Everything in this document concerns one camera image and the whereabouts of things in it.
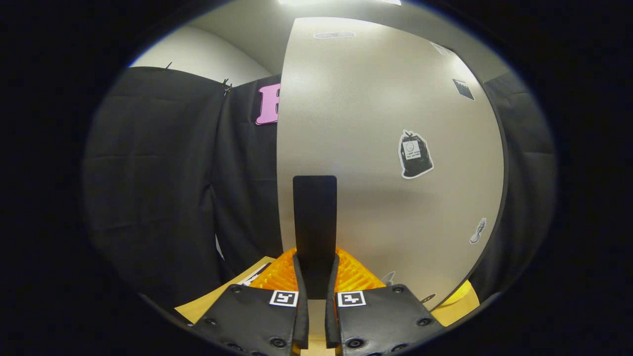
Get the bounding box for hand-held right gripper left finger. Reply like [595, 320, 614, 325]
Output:
[190, 247, 310, 356]

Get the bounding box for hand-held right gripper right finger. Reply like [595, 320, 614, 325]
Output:
[325, 247, 446, 356]

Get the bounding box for yellow coaster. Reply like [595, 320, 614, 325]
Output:
[442, 279, 473, 306]

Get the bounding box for beige cabinet door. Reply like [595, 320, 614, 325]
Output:
[276, 17, 507, 312]

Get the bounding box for black backdrop cloth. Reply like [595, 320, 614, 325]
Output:
[84, 67, 557, 310]

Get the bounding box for black door handle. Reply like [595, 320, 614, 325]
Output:
[293, 175, 338, 300]

